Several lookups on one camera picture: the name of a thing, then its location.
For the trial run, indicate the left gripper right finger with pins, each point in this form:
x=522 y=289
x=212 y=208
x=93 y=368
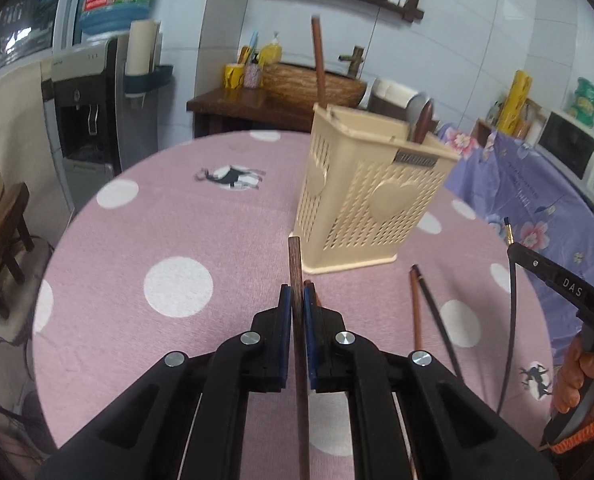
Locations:
x=410 y=417

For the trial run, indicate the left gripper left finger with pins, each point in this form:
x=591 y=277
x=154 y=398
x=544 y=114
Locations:
x=185 y=417

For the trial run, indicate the dark chopstick gold band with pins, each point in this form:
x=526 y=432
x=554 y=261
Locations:
x=513 y=315

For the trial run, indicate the reddish brown chopstick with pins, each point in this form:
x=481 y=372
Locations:
x=416 y=310

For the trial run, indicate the dark black chopstick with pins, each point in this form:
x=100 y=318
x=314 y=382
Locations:
x=441 y=327

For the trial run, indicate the brown wooden chopstick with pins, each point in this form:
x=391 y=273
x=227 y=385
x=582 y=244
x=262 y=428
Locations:
x=318 y=59
x=300 y=361
x=316 y=292

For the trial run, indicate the spoon with brown wooden handle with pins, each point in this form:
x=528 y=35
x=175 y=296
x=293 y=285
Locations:
x=423 y=123

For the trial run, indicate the steel spoon grey handle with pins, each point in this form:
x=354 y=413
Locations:
x=414 y=109

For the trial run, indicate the right hand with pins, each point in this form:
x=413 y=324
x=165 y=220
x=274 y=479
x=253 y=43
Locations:
x=578 y=366

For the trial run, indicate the white microwave oven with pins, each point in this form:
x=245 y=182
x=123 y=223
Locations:
x=569 y=146

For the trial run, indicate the purple floral cloth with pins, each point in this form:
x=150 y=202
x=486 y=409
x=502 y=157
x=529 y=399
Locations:
x=507 y=178

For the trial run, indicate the pink polka dot tablecloth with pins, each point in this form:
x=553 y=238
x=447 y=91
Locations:
x=183 y=249

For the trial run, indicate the green stacked noodle cups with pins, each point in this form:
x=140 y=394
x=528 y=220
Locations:
x=582 y=107

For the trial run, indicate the yellow roll package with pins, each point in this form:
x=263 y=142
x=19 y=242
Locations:
x=514 y=103

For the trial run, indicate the small wooden stool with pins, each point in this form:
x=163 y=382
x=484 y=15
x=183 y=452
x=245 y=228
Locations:
x=12 y=206

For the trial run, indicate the cream plastic utensil holder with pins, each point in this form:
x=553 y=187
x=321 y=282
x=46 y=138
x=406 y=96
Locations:
x=365 y=188

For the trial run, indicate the white brown rice cooker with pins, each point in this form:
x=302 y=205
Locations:
x=389 y=98

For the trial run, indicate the grey water dispenser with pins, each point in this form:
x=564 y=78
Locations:
x=101 y=131

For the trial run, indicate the dark wooden side table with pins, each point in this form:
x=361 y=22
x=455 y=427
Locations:
x=224 y=110

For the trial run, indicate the bamboo style faucet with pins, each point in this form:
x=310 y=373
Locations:
x=353 y=60

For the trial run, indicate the yellow mug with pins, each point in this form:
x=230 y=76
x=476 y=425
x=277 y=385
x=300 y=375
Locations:
x=234 y=76

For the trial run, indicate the woven basket sink bowl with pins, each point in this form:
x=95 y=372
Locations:
x=297 y=86

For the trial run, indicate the pink small bottle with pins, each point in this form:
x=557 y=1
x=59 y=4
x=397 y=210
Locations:
x=252 y=72

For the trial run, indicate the paper cup stack on dispenser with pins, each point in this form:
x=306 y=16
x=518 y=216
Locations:
x=143 y=35

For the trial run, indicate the yellow soap bottle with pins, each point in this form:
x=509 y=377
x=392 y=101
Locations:
x=270 y=53

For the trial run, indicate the window with metal frame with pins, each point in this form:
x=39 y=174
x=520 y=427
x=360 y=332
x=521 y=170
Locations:
x=33 y=30

